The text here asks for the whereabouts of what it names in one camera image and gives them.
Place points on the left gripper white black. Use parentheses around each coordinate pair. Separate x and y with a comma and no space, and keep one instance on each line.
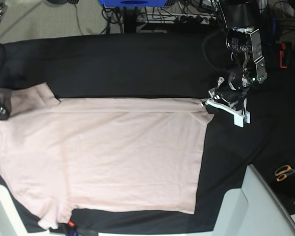
(229,95)

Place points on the pink T-shirt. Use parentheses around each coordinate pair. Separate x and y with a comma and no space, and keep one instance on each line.
(110,154)

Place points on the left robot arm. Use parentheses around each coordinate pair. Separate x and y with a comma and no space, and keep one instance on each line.
(239,22)

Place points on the black table cloth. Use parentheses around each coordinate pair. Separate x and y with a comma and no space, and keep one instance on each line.
(166,65)

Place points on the red black tool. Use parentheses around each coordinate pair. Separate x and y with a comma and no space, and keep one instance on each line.
(285,53)

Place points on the white power strip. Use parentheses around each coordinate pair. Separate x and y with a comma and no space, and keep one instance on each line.
(162,18)

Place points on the orange black clamp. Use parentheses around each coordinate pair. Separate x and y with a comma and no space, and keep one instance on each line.
(70,229)

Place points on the blue box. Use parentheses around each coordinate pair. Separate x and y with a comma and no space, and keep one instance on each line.
(133,3)

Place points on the orange handled scissors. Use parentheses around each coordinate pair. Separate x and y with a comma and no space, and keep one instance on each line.
(283,172)

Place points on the white table frame left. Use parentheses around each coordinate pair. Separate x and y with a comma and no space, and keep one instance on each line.
(10,221)

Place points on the white table frame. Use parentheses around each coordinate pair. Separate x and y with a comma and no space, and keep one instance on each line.
(10,221)
(253,210)

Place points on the white table frame right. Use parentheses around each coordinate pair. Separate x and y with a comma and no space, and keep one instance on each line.
(253,210)

